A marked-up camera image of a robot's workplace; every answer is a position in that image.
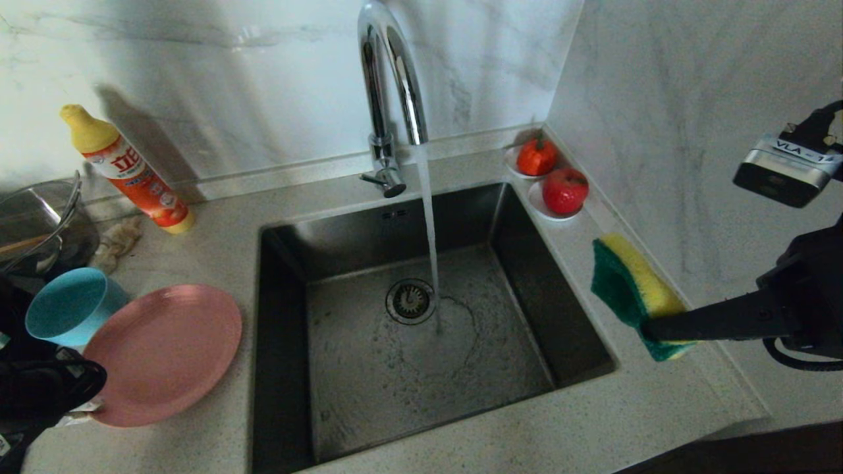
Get round sink drain strainer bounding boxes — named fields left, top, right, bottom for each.
left=385, top=278, right=437, bottom=326

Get stainless steel sink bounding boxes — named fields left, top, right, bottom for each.
left=249, top=181, right=616, bottom=474

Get red tomato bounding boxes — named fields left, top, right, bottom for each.
left=517, top=132, right=559, bottom=176

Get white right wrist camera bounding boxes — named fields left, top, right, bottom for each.
left=732, top=135, right=843, bottom=209

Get pink plate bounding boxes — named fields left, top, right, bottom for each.
left=82, top=284, right=243, bottom=429

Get chrome gooseneck faucet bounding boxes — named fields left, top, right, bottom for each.
left=356, top=0, right=429, bottom=198

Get yellow green sponge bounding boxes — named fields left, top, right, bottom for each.
left=591, top=232, right=697, bottom=362

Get teal bowl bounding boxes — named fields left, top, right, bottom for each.
left=25, top=267, right=129, bottom=348

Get orange dish soap bottle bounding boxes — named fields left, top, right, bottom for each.
left=59, top=104, right=196, bottom=235

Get brown wooden utensil handle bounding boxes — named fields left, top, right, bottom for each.
left=0, top=236, right=47, bottom=257

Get crumpled white cloth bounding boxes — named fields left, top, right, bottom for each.
left=92, top=217, right=142, bottom=276

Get red apple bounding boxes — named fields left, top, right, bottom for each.
left=542, top=167, right=590, bottom=215

